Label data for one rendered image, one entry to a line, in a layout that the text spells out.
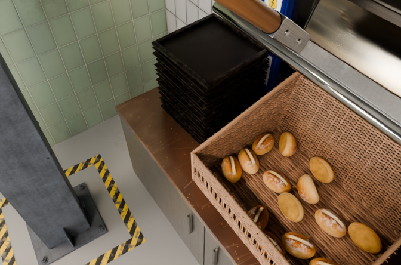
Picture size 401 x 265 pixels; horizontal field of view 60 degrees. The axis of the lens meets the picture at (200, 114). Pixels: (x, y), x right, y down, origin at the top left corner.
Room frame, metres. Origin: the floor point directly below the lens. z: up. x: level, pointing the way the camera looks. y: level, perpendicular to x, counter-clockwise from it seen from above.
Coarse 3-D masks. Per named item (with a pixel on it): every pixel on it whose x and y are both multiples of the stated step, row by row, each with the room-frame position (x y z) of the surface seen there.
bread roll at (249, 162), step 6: (246, 150) 0.70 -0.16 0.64; (240, 156) 0.69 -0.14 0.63; (246, 156) 0.68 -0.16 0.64; (252, 156) 0.68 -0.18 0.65; (240, 162) 0.67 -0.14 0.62; (246, 162) 0.66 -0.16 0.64; (252, 162) 0.66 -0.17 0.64; (258, 162) 0.67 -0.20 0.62; (246, 168) 0.64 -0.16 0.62; (252, 168) 0.64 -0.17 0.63; (258, 168) 0.65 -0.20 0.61
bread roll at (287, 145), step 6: (288, 132) 0.78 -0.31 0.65; (282, 138) 0.76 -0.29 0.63; (288, 138) 0.75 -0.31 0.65; (294, 138) 0.75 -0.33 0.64; (282, 144) 0.74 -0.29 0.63; (288, 144) 0.72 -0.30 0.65; (294, 144) 0.73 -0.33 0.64; (282, 150) 0.71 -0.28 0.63; (288, 150) 0.70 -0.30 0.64; (294, 150) 0.71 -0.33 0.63
